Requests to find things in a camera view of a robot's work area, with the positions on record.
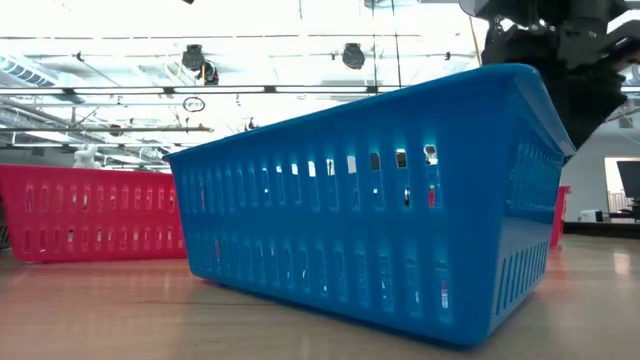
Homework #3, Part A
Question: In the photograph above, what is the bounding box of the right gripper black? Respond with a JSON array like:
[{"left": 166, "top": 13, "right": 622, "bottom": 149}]
[{"left": 458, "top": 0, "right": 640, "bottom": 151}]

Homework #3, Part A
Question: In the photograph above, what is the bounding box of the black monitor screen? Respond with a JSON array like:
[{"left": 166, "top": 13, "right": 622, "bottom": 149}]
[{"left": 615, "top": 160, "right": 640, "bottom": 201}]

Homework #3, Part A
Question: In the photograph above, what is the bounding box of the thin black ceiling pole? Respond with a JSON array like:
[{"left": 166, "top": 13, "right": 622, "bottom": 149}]
[{"left": 389, "top": 0, "right": 403, "bottom": 89}]

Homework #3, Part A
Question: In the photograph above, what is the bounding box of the black round ceiling device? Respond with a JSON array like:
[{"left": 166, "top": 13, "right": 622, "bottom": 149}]
[
  {"left": 341, "top": 42, "right": 367, "bottom": 71},
  {"left": 180, "top": 43, "right": 206, "bottom": 71}
]

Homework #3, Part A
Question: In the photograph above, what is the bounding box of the blue slotted plastic basket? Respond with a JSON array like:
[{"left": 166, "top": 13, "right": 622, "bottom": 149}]
[{"left": 163, "top": 63, "right": 576, "bottom": 348}]

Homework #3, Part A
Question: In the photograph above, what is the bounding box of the white robot figure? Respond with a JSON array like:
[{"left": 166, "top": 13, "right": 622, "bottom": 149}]
[{"left": 73, "top": 143, "right": 103, "bottom": 170}]

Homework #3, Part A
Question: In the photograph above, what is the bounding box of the ceiling ventilation grille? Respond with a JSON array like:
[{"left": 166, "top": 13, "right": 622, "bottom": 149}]
[{"left": 0, "top": 54, "right": 59, "bottom": 89}]

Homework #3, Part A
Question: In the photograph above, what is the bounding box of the long ceiling light rail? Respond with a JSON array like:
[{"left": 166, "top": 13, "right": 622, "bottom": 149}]
[{"left": 0, "top": 85, "right": 640, "bottom": 96}]

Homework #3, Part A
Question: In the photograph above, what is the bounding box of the short ceiling light rail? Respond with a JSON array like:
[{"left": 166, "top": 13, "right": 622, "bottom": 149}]
[{"left": 0, "top": 125, "right": 215, "bottom": 134}]

